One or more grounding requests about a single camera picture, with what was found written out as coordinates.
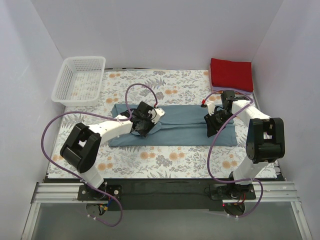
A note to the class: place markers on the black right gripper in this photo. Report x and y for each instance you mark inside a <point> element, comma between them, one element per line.
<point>212,123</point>

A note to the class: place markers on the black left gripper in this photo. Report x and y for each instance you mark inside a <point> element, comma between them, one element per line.
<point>143,127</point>

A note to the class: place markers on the blue-grey t shirt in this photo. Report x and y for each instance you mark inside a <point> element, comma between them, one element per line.
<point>182,125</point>

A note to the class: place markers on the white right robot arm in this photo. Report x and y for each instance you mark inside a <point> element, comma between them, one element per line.
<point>265,140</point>

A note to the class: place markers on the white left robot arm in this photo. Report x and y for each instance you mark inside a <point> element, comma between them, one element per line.
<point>81,148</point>

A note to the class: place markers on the folded lilac t shirt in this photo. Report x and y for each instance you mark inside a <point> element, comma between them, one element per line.
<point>220,89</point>

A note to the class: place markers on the folded red t shirt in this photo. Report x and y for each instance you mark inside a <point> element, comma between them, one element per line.
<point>231,75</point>

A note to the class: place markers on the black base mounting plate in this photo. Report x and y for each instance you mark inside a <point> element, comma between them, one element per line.
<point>173,194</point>

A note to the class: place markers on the white plastic mesh basket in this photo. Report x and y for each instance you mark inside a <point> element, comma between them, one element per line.
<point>79,81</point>

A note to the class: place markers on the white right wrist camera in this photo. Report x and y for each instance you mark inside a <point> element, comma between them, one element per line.
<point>209,105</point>

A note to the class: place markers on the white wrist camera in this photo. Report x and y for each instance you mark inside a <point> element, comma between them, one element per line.
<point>156,114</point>
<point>209,105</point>

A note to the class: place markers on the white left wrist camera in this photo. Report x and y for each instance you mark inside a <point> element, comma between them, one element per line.
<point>156,114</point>

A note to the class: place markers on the aluminium extrusion rail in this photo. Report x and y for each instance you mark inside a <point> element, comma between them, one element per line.
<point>72,193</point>

